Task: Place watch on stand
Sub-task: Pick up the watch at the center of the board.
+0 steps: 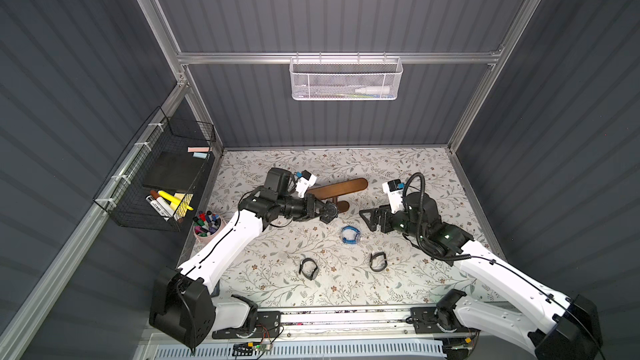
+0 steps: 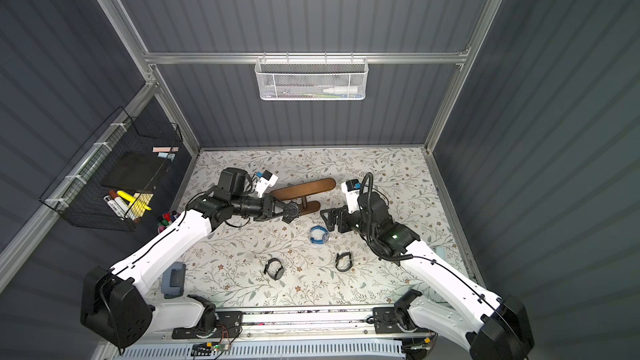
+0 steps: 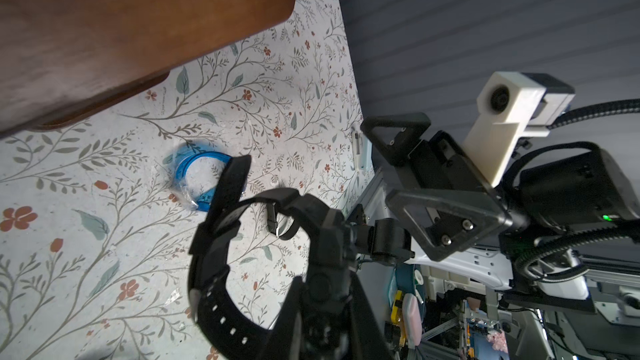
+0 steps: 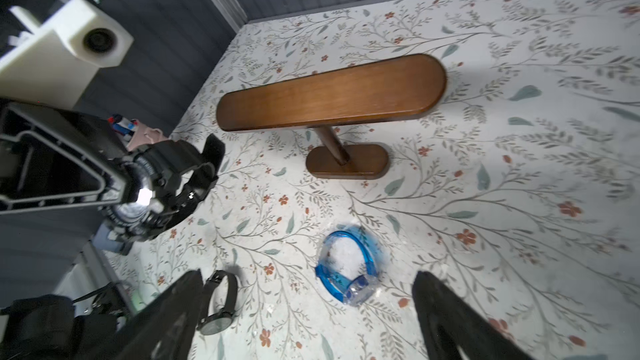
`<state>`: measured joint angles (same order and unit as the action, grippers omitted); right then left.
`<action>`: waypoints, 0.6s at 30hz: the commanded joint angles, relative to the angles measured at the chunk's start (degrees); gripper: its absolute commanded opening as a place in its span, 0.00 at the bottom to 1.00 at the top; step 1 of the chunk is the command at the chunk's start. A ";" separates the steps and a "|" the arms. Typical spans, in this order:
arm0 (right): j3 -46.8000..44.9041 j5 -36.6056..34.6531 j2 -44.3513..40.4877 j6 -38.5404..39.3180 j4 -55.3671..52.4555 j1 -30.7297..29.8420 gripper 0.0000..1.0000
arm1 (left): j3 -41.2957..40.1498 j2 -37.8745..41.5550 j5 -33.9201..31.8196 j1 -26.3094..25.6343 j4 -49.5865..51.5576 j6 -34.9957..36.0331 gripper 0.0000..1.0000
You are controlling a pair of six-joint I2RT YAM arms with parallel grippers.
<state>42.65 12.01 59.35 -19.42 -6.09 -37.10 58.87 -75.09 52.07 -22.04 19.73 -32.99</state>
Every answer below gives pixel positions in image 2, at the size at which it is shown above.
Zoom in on wooden T-bar watch stand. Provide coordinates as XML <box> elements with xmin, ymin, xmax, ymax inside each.
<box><xmin>271</xmin><ymin>178</ymin><xmax>336</xmax><ymax>216</ymax></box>

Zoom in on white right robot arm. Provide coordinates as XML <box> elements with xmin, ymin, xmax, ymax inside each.
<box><xmin>321</xmin><ymin>173</ymin><xmax>535</xmax><ymax>359</ymax></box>

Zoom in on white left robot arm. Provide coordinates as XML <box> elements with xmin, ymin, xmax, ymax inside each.
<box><xmin>80</xmin><ymin>168</ymin><xmax>299</xmax><ymax>350</ymax></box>

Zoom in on blue white wrist watch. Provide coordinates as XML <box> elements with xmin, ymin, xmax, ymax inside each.
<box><xmin>308</xmin><ymin>225</ymin><xmax>330</xmax><ymax>245</ymax></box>

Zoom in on black slim band watch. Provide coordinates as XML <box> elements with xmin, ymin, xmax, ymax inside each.
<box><xmin>334</xmin><ymin>252</ymin><xmax>353</xmax><ymax>273</ymax></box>

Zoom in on pink cup with markers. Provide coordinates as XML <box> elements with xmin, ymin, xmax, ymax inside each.
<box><xmin>157</xmin><ymin>211</ymin><xmax>179</xmax><ymax>233</ymax></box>

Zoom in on white tube in basket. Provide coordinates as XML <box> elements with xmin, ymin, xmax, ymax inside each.
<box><xmin>323</xmin><ymin>86</ymin><xmax>359</xmax><ymax>98</ymax></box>

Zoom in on yellow highlighter marker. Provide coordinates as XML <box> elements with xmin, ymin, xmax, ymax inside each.
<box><xmin>117</xmin><ymin>190</ymin><xmax>153</xmax><ymax>212</ymax></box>

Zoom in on white marker in basket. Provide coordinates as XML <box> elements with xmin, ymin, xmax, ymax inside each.
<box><xmin>103</xmin><ymin>195</ymin><xmax>127</xmax><ymax>219</ymax></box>

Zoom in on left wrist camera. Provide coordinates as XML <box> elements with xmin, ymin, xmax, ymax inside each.
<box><xmin>254</xmin><ymin>170</ymin><xmax>278</xmax><ymax>198</ymax></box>

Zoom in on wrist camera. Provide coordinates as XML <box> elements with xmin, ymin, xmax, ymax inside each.
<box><xmin>341</xmin><ymin>178</ymin><xmax>361</xmax><ymax>213</ymax></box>
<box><xmin>254</xmin><ymin>170</ymin><xmax>278</xmax><ymax>198</ymax></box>

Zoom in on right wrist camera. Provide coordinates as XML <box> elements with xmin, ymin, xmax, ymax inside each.
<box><xmin>341</xmin><ymin>178</ymin><xmax>361</xmax><ymax>213</ymax></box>

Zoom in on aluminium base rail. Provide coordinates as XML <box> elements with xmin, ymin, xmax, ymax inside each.
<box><xmin>102</xmin><ymin>302</ymin><xmax>511</xmax><ymax>346</ymax></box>

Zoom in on white wire mesh basket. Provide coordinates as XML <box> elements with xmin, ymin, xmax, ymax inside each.
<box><xmin>254</xmin><ymin>58</ymin><xmax>369</xmax><ymax>102</ymax></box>

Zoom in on black wire wall basket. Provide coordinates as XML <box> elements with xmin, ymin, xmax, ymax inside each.
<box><xmin>40</xmin><ymin>108</ymin><xmax>183</xmax><ymax>232</ymax></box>

